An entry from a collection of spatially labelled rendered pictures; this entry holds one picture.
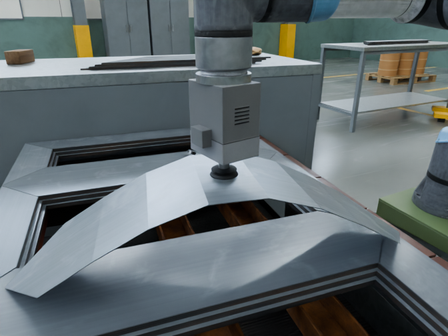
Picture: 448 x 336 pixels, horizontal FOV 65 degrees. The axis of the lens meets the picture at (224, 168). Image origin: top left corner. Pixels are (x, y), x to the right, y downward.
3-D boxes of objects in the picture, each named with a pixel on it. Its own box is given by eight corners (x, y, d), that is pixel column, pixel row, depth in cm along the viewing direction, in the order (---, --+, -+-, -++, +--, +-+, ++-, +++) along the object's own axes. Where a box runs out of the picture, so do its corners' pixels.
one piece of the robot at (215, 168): (205, 158, 52) (206, 170, 53) (221, 166, 49) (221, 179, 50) (227, 153, 54) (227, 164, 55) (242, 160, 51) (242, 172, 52)
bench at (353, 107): (351, 133, 410) (365, 43, 372) (313, 119, 468) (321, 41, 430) (450, 116, 482) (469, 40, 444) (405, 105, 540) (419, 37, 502)
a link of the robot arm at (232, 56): (215, 38, 40) (181, 36, 46) (216, 79, 42) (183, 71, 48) (265, 36, 44) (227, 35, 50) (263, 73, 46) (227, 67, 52)
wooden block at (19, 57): (21, 64, 140) (19, 51, 138) (6, 64, 140) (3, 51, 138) (35, 61, 151) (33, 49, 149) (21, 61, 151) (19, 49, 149)
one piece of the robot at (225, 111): (165, 52, 46) (173, 166, 53) (201, 57, 40) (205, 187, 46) (225, 49, 52) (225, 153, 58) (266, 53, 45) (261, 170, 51)
